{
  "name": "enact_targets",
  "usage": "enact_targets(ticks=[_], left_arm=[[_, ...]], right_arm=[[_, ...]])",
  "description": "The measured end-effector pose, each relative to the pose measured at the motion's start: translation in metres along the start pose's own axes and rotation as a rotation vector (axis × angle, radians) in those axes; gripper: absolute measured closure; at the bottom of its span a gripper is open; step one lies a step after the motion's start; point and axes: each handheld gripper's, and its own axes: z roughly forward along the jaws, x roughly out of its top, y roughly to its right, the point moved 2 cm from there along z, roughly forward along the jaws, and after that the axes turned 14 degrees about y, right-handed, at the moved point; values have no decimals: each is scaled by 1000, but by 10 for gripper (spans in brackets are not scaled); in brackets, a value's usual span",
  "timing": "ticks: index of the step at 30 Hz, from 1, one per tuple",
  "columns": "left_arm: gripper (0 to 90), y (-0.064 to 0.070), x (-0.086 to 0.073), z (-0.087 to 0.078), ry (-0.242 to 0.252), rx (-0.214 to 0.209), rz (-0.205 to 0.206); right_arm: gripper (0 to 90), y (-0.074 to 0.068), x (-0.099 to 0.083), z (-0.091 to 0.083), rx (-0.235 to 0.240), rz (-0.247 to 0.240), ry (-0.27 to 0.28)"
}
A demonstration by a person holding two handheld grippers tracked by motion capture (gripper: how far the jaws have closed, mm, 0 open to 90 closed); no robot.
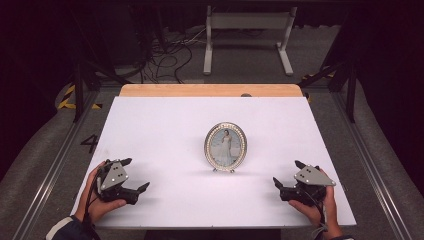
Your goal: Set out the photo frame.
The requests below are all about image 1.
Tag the white metal table frame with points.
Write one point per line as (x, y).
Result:
(248, 20)

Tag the black metal stand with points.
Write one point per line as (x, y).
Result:
(78, 93)
(350, 96)

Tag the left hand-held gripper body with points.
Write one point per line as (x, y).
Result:
(113, 176)

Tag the person's left hand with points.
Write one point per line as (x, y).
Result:
(91, 206)

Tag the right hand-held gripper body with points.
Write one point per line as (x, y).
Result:
(313, 176)

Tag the wooden table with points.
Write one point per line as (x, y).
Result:
(200, 90)

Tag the oval pearl-rimmed picture frame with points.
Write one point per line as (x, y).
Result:
(226, 146)

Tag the yellow black floor tape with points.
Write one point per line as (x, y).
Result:
(313, 76)
(68, 91)

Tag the person's right hand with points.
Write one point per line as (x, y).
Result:
(328, 213)

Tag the aluminium floor rail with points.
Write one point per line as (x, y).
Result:
(376, 180)
(50, 176)

